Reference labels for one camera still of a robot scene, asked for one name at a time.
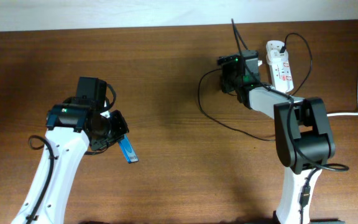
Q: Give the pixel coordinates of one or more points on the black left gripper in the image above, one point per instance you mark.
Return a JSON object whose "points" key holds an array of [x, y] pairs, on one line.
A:
{"points": [[121, 127]]}

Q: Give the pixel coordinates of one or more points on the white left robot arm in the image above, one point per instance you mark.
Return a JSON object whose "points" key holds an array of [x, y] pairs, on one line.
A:
{"points": [[82, 125]]}

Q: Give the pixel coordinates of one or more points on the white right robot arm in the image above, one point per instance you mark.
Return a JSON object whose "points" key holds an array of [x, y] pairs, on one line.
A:
{"points": [[303, 136]]}

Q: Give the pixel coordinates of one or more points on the blue Galaxy smartphone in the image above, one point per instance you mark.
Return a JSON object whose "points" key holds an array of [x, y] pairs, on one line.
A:
{"points": [[127, 150]]}

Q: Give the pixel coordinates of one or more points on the white charger plug adapter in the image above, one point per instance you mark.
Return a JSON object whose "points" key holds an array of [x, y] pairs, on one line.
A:
{"points": [[275, 56]]}

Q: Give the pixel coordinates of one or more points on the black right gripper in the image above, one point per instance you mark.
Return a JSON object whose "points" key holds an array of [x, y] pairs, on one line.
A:
{"points": [[226, 62]]}

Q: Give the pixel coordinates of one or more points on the white power strip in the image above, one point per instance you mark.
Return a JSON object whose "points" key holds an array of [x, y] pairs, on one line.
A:
{"points": [[280, 73]]}

